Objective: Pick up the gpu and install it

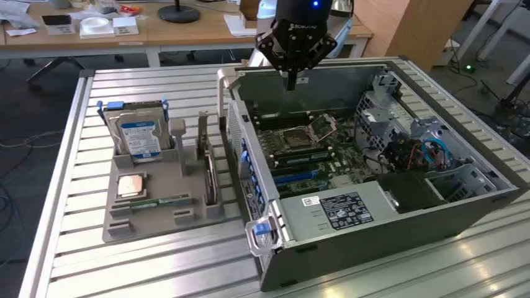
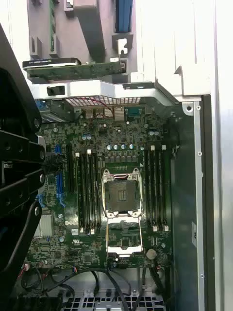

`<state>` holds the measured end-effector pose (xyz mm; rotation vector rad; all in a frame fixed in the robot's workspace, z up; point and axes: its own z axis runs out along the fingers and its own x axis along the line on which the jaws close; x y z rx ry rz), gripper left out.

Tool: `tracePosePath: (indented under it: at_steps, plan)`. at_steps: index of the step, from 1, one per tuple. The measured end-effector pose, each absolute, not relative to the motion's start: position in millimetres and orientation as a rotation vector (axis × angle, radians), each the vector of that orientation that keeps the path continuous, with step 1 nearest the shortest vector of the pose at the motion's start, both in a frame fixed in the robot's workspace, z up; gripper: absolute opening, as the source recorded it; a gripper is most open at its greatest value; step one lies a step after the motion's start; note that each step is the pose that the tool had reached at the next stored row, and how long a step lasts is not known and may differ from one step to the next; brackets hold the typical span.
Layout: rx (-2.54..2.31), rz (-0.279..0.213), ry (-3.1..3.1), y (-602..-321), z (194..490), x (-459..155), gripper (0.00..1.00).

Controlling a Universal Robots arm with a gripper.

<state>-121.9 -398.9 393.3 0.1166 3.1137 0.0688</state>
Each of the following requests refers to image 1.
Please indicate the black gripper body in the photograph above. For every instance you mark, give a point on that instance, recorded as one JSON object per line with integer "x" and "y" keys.
{"x": 300, "y": 31}

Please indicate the metal drive cage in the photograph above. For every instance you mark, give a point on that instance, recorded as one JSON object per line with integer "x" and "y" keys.
{"x": 381, "y": 121}

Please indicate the hard disk with blue label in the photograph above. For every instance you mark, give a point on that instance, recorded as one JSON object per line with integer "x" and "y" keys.
{"x": 140, "y": 136}

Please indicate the grey power supply unit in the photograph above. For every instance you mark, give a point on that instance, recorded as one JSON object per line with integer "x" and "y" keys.
{"x": 298, "y": 223}

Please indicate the blue disk caddy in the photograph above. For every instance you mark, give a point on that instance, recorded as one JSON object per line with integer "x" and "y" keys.
{"x": 116, "y": 104}

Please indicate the wooden cabinet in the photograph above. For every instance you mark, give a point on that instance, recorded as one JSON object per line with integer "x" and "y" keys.
{"x": 415, "y": 31}

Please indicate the green motherboard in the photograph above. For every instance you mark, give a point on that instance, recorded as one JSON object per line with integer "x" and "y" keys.
{"x": 344, "y": 161}

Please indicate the metal socket cover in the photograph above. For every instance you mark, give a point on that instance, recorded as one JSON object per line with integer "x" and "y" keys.
{"x": 324, "y": 125}

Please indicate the white paper card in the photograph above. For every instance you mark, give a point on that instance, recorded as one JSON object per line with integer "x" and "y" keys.
{"x": 21, "y": 32}

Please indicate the white labelled box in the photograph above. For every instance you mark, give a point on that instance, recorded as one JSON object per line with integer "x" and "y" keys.
{"x": 125, "y": 25}

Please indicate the white paper stack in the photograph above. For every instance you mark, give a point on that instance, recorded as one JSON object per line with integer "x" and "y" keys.
{"x": 238, "y": 26}

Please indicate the graphics card with metal bracket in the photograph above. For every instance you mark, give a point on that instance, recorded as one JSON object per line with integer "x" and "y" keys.
{"x": 210, "y": 174}

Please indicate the blue expansion slot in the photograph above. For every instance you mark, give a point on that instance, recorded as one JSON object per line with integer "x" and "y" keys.
{"x": 294, "y": 177}

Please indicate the white tape roll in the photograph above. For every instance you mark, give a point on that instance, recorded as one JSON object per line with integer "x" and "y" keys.
{"x": 87, "y": 22}

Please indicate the open dark grey PC case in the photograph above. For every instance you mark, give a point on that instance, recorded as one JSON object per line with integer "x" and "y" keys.
{"x": 373, "y": 245}

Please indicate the metal disk bay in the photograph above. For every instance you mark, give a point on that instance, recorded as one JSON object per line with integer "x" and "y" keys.
{"x": 472, "y": 183}

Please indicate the grey cup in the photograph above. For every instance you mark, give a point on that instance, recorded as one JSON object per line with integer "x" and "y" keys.
{"x": 61, "y": 3}

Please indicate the grey parts rack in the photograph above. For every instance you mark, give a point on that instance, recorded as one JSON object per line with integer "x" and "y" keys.
{"x": 166, "y": 177}

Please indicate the copper coloured CPU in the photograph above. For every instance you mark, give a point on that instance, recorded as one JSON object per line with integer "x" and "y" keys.
{"x": 130, "y": 185}

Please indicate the crumpled plastic bag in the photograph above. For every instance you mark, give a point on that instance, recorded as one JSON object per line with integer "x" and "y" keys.
{"x": 17, "y": 14}

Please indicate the wooden desk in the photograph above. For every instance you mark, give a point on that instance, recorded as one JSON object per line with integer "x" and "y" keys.
{"x": 186, "y": 31}

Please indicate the silver chipset heatsink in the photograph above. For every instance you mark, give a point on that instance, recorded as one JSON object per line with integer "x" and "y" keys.
{"x": 342, "y": 181}

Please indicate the CPU socket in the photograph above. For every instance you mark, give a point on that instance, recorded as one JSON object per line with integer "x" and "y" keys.
{"x": 296, "y": 138}

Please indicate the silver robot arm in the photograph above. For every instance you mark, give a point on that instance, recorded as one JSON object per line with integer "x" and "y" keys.
{"x": 265, "y": 12}

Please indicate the red small item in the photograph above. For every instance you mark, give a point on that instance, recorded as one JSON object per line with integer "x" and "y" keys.
{"x": 129, "y": 10}

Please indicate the white flat box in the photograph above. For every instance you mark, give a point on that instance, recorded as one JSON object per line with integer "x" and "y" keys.
{"x": 98, "y": 34}

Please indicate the black lamp base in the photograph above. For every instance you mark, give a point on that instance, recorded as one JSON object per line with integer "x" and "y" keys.
{"x": 178, "y": 15}

